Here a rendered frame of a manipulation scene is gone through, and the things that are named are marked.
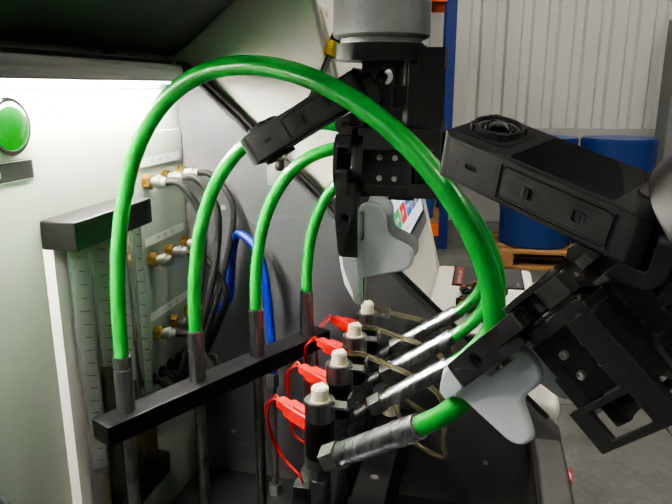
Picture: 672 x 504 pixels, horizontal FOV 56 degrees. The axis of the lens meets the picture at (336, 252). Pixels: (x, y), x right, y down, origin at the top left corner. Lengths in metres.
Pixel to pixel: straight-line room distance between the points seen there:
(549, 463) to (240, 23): 0.71
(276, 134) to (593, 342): 0.31
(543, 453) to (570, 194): 0.65
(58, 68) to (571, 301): 0.50
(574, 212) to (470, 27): 6.72
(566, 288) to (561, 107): 6.81
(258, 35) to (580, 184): 0.68
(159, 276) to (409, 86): 0.49
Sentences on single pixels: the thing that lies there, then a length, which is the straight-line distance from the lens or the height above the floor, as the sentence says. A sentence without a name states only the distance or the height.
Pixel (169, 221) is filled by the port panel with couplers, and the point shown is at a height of 1.24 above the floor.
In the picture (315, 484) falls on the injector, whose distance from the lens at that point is 0.63.
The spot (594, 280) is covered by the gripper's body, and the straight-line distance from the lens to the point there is 0.31.
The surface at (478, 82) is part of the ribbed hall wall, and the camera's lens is 6.98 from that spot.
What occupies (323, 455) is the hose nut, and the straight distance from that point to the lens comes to 0.50.
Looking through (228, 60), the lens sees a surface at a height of 1.43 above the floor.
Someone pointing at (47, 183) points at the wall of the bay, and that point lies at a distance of 0.68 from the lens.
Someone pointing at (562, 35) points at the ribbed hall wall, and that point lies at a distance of 7.11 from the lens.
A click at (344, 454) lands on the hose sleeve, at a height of 1.16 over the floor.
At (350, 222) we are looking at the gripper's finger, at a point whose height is 1.31.
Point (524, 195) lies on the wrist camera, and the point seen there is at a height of 1.37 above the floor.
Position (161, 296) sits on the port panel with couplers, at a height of 1.14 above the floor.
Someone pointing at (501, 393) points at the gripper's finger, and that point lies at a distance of 0.37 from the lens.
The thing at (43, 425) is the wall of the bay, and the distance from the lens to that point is 0.72.
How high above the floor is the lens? 1.41
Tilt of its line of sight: 15 degrees down
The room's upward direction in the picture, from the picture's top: straight up
